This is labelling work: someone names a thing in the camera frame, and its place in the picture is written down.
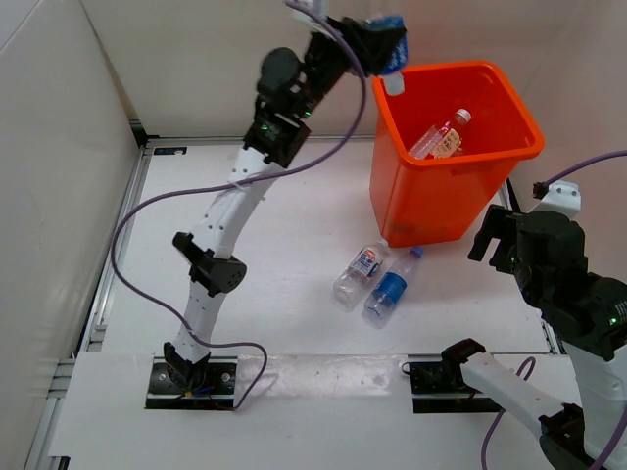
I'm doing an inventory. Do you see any blue label crushed bottle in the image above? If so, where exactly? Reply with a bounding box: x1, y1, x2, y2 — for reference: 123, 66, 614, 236
365, 15, 409, 96

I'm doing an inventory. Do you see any aluminium table frame rail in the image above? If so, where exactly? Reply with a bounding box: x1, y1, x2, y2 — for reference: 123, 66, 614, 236
24, 118, 158, 469

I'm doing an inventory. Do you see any white blue label bottle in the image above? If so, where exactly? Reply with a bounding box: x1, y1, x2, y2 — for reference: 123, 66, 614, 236
332, 239, 389, 311

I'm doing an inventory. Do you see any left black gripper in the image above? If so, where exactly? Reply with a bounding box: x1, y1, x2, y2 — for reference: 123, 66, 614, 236
294, 18, 408, 121

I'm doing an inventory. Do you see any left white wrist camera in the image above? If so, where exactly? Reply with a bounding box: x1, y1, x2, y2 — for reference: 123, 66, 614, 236
291, 0, 329, 35

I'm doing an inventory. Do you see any blue label purple cap bottle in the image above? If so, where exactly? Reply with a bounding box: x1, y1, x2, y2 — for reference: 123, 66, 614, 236
362, 246, 424, 329

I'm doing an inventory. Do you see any yellow label plastic bottle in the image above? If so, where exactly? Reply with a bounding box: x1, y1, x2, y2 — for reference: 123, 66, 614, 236
408, 108, 472, 161

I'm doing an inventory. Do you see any blue label sticker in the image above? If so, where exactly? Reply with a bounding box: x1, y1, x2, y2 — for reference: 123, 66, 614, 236
153, 147, 187, 156

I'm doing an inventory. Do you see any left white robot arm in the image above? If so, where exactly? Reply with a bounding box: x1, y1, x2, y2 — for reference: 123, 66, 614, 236
164, 32, 352, 392

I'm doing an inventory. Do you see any orange plastic bin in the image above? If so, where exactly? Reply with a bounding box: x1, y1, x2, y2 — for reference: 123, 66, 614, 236
369, 61, 545, 248

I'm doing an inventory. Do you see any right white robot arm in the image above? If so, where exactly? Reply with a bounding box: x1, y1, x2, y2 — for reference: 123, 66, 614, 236
440, 206, 626, 469

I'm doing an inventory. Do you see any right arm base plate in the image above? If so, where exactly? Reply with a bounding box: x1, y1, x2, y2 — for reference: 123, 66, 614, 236
400, 356, 501, 414

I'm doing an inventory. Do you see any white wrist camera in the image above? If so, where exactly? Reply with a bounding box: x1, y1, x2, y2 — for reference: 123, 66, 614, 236
531, 180, 582, 219
291, 0, 329, 35

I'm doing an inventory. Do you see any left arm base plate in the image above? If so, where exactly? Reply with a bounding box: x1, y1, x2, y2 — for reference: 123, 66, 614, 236
145, 356, 238, 411

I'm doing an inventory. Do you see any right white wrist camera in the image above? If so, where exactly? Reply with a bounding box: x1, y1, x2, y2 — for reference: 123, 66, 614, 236
531, 180, 582, 219

